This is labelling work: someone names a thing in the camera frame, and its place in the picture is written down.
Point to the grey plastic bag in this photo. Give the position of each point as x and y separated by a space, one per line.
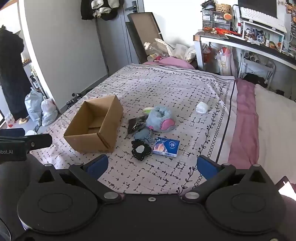
33 102

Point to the pink bed sheet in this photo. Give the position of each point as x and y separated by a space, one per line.
245 120

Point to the clear plastic bottle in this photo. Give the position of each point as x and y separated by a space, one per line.
157 48

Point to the blue pink plush slipper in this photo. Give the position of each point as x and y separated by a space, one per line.
160 119

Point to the blue tissue packet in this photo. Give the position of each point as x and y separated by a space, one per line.
166 147

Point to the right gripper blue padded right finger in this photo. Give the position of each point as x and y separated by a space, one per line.
207 167

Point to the hanging black white clothes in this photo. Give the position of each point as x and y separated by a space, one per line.
104 9

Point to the white black desk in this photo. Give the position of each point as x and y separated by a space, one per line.
201 37

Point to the white shopping bag under desk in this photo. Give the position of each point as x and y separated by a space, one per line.
223 58

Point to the white tissue pack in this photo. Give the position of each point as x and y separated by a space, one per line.
202 107

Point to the brown framed board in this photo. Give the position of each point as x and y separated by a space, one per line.
142 27

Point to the white keyboard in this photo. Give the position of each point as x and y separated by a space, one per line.
262 18

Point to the white plastic bags pile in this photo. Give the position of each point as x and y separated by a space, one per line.
184 53

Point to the patterned white black bedspread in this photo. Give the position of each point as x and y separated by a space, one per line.
125 173

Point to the white shelf rack under desk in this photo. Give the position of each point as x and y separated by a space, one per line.
260 73

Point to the white red plastic bag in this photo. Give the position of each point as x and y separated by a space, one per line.
49 111

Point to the cream blanket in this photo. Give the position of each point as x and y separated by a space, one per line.
276 134

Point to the blue knitted pouch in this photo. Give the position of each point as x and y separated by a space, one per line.
144 135

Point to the brown cardboard box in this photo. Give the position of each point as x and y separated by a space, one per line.
94 127

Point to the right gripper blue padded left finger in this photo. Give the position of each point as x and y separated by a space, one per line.
97 166

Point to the black hanging coat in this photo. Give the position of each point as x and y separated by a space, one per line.
14 81

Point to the plush hamburger toy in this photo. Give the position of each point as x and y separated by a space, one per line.
146 111

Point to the grey door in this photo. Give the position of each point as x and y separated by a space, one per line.
116 44

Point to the grey drawer organizer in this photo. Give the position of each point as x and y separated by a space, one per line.
214 19

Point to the black plastic item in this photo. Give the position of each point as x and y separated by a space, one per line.
136 124

